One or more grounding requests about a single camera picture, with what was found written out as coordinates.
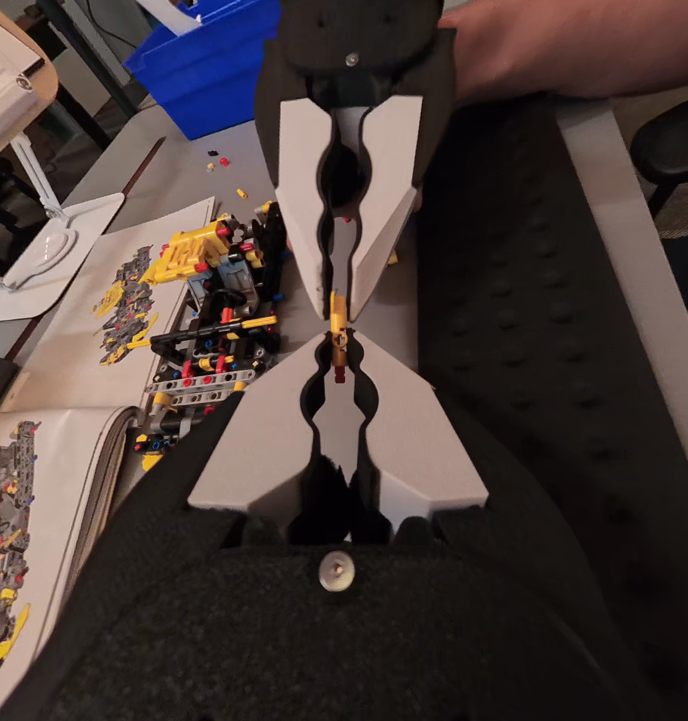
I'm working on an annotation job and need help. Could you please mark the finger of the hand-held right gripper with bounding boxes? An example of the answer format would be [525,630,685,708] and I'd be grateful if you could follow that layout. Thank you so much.
[348,94,425,323]
[275,97,337,322]

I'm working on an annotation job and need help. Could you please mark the blue storage bin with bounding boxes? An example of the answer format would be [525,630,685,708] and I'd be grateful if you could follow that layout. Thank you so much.
[123,0,283,140]

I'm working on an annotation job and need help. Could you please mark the black chair seat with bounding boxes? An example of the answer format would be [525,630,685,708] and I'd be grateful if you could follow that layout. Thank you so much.
[630,93,688,217]

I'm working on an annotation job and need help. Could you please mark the lego instruction booklet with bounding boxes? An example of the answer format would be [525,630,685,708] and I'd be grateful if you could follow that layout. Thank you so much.
[0,196,216,702]

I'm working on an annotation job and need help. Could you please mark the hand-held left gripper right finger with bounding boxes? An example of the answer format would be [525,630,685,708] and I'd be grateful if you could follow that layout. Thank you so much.
[348,329,490,536]

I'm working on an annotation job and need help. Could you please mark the black dotted floor mat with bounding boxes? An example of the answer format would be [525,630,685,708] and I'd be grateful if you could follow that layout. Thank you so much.
[417,96,688,721]

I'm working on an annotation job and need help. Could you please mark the white paper strip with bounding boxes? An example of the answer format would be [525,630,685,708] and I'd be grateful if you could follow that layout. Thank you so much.
[135,0,204,36]

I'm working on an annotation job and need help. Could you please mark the printed instruction sheet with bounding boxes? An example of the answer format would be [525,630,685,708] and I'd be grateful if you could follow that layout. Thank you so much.
[0,39,46,130]

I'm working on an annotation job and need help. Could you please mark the lego car chassis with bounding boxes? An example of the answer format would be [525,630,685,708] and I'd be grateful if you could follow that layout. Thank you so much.
[132,200,294,471]

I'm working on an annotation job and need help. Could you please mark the white document stand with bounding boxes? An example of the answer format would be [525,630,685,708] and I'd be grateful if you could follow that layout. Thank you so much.
[0,11,125,323]

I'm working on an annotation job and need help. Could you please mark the person's right forearm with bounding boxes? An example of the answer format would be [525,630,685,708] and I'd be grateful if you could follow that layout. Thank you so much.
[575,0,688,102]

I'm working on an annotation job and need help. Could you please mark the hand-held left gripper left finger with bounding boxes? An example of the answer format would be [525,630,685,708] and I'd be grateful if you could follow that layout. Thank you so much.
[186,332,331,543]

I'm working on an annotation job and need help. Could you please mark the person's right hand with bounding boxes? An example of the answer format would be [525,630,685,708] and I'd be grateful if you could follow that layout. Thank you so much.
[437,0,582,109]

